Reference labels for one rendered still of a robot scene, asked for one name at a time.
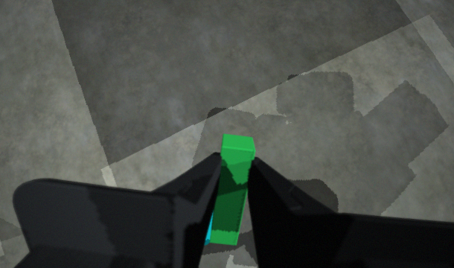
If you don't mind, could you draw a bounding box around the cyan circle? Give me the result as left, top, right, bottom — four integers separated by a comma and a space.
204, 213, 213, 246

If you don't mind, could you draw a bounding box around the green rectangular post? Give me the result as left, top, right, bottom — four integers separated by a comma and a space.
209, 134, 255, 246

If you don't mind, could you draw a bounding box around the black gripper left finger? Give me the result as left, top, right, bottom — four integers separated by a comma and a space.
13, 152, 222, 268

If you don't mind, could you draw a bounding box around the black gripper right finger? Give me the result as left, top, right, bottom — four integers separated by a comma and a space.
247, 157, 454, 268

